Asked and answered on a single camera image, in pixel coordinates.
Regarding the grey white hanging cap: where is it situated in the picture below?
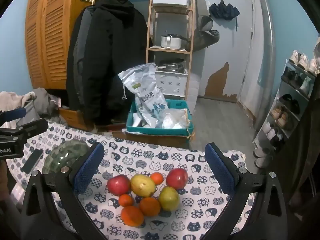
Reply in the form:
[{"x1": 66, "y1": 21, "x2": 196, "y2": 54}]
[{"x1": 200, "y1": 16, "x2": 214, "y2": 32}]

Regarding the red apple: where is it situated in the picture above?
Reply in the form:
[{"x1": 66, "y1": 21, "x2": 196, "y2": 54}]
[
  {"x1": 166, "y1": 168, "x2": 188, "y2": 189},
  {"x1": 107, "y1": 174, "x2": 131, "y2": 197}
]

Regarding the green glass bowl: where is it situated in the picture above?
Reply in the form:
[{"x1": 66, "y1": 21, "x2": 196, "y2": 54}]
[{"x1": 42, "y1": 140, "x2": 90, "y2": 174}]

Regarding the steel cooking pot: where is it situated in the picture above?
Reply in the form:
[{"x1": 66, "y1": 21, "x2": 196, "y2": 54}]
[{"x1": 161, "y1": 34, "x2": 188, "y2": 49}]

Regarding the small mandarin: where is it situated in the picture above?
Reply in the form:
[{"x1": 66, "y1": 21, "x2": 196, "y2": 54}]
[
  {"x1": 150, "y1": 172, "x2": 164, "y2": 185},
  {"x1": 118, "y1": 194, "x2": 135, "y2": 207}
]

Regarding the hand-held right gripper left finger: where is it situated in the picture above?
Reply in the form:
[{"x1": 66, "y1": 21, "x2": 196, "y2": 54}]
[{"x1": 20, "y1": 142, "x2": 107, "y2": 240}]

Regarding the cat print tablecloth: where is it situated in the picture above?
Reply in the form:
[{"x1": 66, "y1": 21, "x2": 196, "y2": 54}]
[{"x1": 6, "y1": 121, "x2": 253, "y2": 240}]

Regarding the wooden drawer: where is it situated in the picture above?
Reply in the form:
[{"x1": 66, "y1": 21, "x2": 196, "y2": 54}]
[{"x1": 59, "y1": 107, "x2": 125, "y2": 132}]

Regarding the grey coat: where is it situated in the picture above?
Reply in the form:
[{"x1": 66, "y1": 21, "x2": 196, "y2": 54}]
[{"x1": 72, "y1": 6, "x2": 94, "y2": 105}]

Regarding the shoe rack with shoes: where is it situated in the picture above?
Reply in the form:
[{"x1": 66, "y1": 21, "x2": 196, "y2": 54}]
[{"x1": 254, "y1": 50, "x2": 320, "y2": 167}]

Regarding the green yellow mango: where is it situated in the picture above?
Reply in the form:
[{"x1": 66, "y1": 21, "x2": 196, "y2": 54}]
[{"x1": 158, "y1": 186, "x2": 180, "y2": 211}]

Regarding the white door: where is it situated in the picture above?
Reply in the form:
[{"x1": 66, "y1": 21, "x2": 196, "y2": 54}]
[{"x1": 217, "y1": 0, "x2": 255, "y2": 105}]

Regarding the navy folded umbrella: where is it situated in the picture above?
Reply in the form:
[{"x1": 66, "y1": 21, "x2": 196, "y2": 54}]
[{"x1": 209, "y1": 1, "x2": 240, "y2": 20}]

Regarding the black phone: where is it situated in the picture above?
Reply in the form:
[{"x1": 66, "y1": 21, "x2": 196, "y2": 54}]
[{"x1": 21, "y1": 148, "x2": 43, "y2": 173}]

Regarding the white lattice basket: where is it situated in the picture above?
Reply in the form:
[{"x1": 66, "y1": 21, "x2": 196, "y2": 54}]
[{"x1": 155, "y1": 70, "x2": 188, "y2": 96}]

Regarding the teal box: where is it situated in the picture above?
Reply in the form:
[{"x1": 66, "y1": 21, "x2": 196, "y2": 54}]
[{"x1": 126, "y1": 99, "x2": 195, "y2": 137}]

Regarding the wooden louvered wardrobe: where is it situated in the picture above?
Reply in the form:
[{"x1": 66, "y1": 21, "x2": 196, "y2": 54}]
[{"x1": 24, "y1": 0, "x2": 95, "y2": 90}]

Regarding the yellow-green lemon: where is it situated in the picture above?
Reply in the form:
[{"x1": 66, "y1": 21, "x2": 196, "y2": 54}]
[{"x1": 130, "y1": 174, "x2": 157, "y2": 197}]

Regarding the wooden shelf rack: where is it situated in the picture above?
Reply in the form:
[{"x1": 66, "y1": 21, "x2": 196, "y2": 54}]
[{"x1": 146, "y1": 0, "x2": 195, "y2": 100}]

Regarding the dark cloth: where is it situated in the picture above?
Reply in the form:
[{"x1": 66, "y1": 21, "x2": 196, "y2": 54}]
[{"x1": 272, "y1": 102, "x2": 320, "y2": 230}]

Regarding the clear plastic bag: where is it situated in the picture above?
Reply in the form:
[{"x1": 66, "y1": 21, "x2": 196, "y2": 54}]
[{"x1": 157, "y1": 109, "x2": 192, "y2": 129}]

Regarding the large orange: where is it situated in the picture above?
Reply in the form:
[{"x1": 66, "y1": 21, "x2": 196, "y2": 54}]
[
  {"x1": 139, "y1": 197, "x2": 161, "y2": 217},
  {"x1": 121, "y1": 206, "x2": 145, "y2": 227}
]

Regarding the black coat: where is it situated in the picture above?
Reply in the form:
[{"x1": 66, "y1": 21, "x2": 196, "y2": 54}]
[{"x1": 65, "y1": 0, "x2": 150, "y2": 127}]

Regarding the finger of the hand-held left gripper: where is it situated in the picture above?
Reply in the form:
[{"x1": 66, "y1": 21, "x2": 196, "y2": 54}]
[
  {"x1": 0, "y1": 108, "x2": 27, "y2": 125},
  {"x1": 17, "y1": 119, "x2": 48, "y2": 138}
]

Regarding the grey shoe rack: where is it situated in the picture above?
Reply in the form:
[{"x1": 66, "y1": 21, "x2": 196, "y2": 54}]
[{"x1": 252, "y1": 59, "x2": 320, "y2": 155}]

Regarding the beige robe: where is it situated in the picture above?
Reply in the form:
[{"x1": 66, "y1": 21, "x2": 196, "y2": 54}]
[{"x1": 0, "y1": 91, "x2": 37, "y2": 110}]

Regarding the grey clothes pile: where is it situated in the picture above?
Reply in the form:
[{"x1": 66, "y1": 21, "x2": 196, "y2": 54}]
[{"x1": 32, "y1": 87, "x2": 63, "y2": 120}]

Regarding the silver pipe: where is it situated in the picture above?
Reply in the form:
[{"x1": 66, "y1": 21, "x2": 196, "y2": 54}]
[{"x1": 257, "y1": 0, "x2": 277, "y2": 130}]

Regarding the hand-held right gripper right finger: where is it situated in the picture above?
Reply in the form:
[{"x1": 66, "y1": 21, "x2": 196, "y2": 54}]
[{"x1": 204, "y1": 142, "x2": 288, "y2": 240}]

